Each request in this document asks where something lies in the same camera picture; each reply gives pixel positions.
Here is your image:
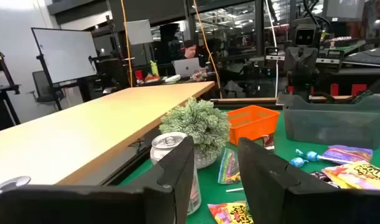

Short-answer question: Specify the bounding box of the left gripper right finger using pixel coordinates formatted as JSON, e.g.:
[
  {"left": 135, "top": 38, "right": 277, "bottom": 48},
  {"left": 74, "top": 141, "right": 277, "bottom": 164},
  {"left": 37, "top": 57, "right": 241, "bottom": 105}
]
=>
[{"left": 237, "top": 137, "right": 380, "bottom": 224}]

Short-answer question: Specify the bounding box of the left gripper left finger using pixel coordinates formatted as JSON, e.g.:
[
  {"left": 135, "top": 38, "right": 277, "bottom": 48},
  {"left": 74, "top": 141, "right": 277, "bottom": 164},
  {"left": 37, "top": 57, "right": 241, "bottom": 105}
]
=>
[{"left": 0, "top": 136, "right": 196, "bottom": 224}]

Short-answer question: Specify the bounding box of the yellow Sour Patch packet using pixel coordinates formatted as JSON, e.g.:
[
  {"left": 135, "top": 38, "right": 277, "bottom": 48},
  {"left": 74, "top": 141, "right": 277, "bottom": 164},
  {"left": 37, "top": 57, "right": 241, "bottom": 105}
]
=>
[
  {"left": 207, "top": 201, "right": 254, "bottom": 224},
  {"left": 321, "top": 161, "right": 380, "bottom": 190}
]

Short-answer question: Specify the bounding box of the rainbow candy packet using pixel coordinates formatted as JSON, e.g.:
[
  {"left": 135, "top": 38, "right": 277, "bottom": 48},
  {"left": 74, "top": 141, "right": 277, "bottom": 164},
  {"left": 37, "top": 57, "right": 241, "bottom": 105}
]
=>
[{"left": 217, "top": 147, "right": 242, "bottom": 185}]

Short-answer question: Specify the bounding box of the small brown chocolate bar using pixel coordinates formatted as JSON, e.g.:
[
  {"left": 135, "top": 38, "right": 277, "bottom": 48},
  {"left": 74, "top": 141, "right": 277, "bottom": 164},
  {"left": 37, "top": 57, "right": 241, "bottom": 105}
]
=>
[{"left": 262, "top": 133, "right": 275, "bottom": 152}]

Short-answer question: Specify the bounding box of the brown Hershey's chocolate bar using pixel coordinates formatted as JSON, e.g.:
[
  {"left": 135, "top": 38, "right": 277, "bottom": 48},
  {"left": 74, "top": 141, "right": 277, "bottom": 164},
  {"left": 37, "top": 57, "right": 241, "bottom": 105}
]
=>
[{"left": 310, "top": 170, "right": 339, "bottom": 188}]

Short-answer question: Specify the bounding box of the purple candy packet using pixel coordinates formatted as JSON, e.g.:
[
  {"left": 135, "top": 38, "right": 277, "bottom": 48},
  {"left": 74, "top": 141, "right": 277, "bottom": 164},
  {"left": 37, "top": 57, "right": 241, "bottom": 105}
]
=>
[{"left": 321, "top": 144, "right": 374, "bottom": 165}]

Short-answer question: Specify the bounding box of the silver soda can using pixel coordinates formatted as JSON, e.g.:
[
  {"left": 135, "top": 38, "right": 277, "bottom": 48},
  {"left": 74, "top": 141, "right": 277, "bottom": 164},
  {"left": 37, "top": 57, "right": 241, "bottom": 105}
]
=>
[{"left": 150, "top": 131, "right": 202, "bottom": 215}]

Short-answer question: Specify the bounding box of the green table mat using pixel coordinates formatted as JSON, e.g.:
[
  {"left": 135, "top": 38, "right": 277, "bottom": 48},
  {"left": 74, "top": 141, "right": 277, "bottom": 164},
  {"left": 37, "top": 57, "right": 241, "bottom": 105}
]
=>
[{"left": 120, "top": 108, "right": 380, "bottom": 224}]

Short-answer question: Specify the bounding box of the artificial plant in pot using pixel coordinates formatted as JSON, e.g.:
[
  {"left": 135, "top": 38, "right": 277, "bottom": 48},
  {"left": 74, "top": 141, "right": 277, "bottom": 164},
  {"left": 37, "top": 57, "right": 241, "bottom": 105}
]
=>
[{"left": 158, "top": 96, "right": 231, "bottom": 170}]

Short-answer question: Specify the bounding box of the orange plastic basket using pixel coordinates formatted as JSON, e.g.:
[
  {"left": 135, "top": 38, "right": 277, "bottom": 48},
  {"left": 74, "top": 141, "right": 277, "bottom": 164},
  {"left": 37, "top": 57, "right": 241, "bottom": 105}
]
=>
[{"left": 226, "top": 105, "right": 281, "bottom": 146}]

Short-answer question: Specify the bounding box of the grey translucent plastic bin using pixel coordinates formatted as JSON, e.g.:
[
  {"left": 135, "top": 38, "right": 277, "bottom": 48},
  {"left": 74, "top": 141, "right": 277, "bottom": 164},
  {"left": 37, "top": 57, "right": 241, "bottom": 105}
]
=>
[{"left": 282, "top": 94, "right": 380, "bottom": 151}]

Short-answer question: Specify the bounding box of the light wooden desk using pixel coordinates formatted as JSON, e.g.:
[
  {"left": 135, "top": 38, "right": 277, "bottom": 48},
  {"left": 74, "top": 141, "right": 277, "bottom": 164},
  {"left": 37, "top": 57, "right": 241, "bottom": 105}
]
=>
[{"left": 0, "top": 81, "right": 216, "bottom": 200}]

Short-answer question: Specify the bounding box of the silver laptop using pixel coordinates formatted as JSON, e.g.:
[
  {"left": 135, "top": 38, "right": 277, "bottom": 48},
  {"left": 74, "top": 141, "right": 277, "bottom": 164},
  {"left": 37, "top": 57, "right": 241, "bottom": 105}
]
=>
[{"left": 172, "top": 57, "right": 202, "bottom": 78}]

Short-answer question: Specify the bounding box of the person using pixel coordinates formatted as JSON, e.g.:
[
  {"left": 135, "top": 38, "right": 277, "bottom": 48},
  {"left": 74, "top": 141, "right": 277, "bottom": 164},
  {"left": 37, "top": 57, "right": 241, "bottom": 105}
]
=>
[{"left": 179, "top": 39, "right": 207, "bottom": 60}]

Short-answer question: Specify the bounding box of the grey square panel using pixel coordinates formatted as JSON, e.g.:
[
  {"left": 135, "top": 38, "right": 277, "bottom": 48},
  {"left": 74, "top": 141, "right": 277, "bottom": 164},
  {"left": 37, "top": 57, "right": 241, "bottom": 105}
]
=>
[{"left": 125, "top": 19, "right": 154, "bottom": 46}]

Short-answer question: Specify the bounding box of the grey office chair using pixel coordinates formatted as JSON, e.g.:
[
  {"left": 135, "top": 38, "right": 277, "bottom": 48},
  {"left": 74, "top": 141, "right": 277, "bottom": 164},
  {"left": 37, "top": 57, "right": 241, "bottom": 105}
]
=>
[{"left": 28, "top": 70, "right": 65, "bottom": 109}]

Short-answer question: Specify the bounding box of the whiteboard on black stand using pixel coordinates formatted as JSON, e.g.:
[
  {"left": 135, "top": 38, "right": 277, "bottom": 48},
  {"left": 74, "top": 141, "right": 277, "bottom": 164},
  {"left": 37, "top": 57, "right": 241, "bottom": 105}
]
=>
[{"left": 30, "top": 27, "right": 99, "bottom": 111}]

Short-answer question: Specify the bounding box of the black rack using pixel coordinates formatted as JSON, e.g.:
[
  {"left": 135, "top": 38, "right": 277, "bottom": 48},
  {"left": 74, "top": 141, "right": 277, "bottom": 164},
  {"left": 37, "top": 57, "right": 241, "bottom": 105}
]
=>
[{"left": 0, "top": 43, "right": 22, "bottom": 126}]

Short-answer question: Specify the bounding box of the black table frame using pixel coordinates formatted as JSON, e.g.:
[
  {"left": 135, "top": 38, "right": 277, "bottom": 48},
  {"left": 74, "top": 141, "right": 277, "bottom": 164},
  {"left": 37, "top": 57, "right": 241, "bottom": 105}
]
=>
[{"left": 99, "top": 127, "right": 163, "bottom": 187}]

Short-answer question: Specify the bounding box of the white hanging cable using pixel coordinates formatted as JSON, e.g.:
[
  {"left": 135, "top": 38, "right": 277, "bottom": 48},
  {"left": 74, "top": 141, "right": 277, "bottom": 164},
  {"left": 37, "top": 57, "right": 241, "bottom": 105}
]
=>
[{"left": 264, "top": 0, "right": 280, "bottom": 99}]

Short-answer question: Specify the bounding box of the yellow hanging cable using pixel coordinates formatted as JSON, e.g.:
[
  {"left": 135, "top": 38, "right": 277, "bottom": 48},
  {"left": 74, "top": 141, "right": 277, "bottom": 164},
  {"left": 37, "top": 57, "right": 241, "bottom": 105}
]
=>
[{"left": 120, "top": 0, "right": 134, "bottom": 88}]

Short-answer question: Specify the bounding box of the yellow orange power cable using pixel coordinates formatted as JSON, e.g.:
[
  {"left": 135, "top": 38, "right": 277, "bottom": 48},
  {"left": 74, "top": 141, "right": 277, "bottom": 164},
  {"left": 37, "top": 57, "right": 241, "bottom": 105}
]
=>
[{"left": 192, "top": 0, "right": 224, "bottom": 99}]

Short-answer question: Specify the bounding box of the grey desk cable grommet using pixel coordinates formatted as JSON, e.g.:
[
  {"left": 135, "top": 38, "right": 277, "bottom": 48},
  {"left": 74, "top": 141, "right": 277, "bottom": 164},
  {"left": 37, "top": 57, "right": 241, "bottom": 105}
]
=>
[{"left": 0, "top": 175, "right": 32, "bottom": 200}]

